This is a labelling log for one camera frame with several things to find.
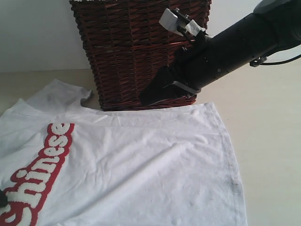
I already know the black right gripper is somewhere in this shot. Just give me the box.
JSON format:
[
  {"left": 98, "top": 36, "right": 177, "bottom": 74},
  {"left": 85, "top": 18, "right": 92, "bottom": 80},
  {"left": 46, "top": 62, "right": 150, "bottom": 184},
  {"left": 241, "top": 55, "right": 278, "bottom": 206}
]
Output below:
[{"left": 140, "top": 35, "right": 227, "bottom": 105}]

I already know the white t-shirt with red logo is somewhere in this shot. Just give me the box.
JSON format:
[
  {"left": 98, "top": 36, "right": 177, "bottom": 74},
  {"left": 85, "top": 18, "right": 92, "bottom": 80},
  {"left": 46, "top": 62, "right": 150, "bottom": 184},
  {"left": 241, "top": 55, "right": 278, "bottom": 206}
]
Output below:
[{"left": 0, "top": 80, "right": 247, "bottom": 226}]

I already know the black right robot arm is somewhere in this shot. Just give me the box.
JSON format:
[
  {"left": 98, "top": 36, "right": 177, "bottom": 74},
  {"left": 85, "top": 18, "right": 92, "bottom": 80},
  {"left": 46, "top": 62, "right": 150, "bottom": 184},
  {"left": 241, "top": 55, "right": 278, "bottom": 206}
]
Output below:
[{"left": 139, "top": 0, "right": 301, "bottom": 105}]

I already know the dark brown wicker basket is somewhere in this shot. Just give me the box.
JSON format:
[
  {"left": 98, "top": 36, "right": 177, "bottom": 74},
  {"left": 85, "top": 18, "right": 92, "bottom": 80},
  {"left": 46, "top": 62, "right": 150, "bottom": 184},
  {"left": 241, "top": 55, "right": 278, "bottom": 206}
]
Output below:
[{"left": 70, "top": 0, "right": 211, "bottom": 111}]

